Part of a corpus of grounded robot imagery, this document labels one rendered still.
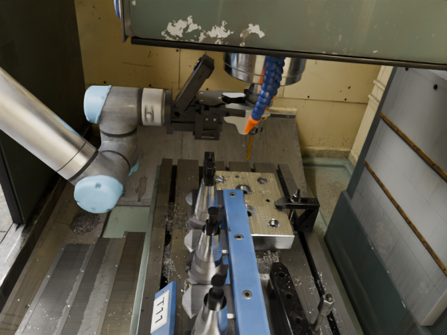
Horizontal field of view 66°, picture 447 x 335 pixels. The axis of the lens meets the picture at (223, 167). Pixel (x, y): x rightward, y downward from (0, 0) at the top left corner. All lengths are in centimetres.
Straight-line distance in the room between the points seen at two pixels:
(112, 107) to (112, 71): 110
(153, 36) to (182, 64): 140
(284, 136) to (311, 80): 32
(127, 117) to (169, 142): 101
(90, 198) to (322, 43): 45
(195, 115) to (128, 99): 13
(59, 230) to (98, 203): 79
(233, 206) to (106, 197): 22
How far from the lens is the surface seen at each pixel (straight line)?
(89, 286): 113
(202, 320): 42
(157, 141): 171
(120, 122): 71
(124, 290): 109
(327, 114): 198
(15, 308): 124
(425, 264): 97
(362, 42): 38
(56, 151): 63
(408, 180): 100
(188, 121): 72
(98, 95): 71
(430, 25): 40
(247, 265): 53
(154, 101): 69
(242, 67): 63
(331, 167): 207
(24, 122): 62
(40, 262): 133
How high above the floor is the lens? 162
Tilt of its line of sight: 34 degrees down
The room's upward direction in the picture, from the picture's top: 7 degrees clockwise
